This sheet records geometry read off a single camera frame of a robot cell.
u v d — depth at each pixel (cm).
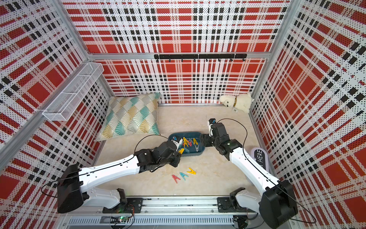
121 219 69
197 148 94
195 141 97
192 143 96
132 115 93
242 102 113
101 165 47
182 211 73
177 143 69
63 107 69
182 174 84
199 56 88
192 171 84
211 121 72
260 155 82
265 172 45
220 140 61
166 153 57
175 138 68
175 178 84
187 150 91
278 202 39
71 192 39
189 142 96
